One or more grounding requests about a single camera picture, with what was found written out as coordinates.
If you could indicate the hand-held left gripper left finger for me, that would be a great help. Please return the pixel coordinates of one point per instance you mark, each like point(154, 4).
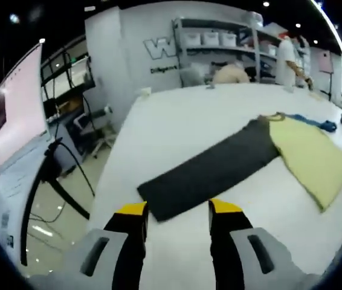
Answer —
point(128, 241)

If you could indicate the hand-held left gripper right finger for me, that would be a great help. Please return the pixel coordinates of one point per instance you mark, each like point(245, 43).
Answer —
point(228, 241)

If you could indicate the yellow grey blue garment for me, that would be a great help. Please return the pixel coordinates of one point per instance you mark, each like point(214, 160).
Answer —
point(307, 154)

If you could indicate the beige flat table object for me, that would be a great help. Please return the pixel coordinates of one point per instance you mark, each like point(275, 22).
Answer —
point(315, 94)

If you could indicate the pink board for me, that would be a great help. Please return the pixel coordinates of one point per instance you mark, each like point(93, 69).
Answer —
point(325, 61)

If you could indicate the white office chair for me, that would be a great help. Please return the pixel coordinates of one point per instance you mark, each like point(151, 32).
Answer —
point(103, 127)

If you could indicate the white cup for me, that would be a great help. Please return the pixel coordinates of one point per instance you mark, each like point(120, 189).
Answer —
point(146, 92)

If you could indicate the grey metal shelf rack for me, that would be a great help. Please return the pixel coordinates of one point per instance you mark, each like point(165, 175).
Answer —
point(249, 49)

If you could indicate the small grey table object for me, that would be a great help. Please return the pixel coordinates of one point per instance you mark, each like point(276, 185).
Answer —
point(210, 87)

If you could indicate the large pink-lit monitor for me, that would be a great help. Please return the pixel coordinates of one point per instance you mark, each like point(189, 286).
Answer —
point(20, 108)

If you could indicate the white storage bin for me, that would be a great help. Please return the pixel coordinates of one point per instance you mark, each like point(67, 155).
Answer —
point(192, 38)
point(229, 39)
point(211, 38)

